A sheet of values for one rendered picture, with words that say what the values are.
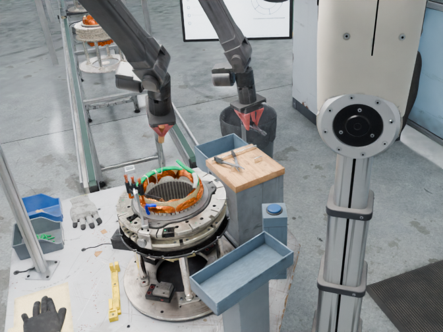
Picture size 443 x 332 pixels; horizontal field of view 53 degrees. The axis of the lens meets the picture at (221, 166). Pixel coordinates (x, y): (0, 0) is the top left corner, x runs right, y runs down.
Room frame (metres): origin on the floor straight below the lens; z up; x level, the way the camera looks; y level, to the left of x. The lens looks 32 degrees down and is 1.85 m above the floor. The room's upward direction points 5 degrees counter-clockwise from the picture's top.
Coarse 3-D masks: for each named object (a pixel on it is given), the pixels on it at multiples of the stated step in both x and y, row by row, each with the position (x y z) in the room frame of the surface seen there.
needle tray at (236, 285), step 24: (264, 240) 0.90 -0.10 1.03; (216, 264) 0.80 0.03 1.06; (240, 264) 0.83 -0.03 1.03; (264, 264) 0.82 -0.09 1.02; (288, 264) 0.81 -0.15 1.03; (192, 288) 0.75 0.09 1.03; (216, 288) 0.75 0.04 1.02; (240, 288) 0.71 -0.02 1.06; (264, 288) 0.78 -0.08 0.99; (216, 312) 0.68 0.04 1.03; (240, 312) 0.73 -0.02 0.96; (264, 312) 0.78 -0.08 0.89
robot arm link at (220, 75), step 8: (240, 56) 1.25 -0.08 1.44; (216, 64) 1.33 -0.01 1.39; (224, 64) 1.31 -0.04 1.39; (232, 64) 1.25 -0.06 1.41; (240, 64) 1.24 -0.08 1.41; (248, 64) 1.29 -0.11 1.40; (216, 72) 1.30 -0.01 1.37; (224, 72) 1.29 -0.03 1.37; (216, 80) 1.30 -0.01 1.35; (224, 80) 1.29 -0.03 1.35
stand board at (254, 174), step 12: (252, 144) 1.38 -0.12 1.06; (240, 156) 1.30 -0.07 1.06; (252, 156) 1.29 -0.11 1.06; (264, 156) 1.29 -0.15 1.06; (216, 168) 1.24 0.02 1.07; (228, 168) 1.23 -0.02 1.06; (240, 168) 1.22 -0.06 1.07; (252, 168) 1.22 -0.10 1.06; (264, 168) 1.21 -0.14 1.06; (276, 168) 1.21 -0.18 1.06; (228, 180) 1.16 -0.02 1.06; (240, 180) 1.15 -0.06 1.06; (252, 180) 1.15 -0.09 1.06; (264, 180) 1.17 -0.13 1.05
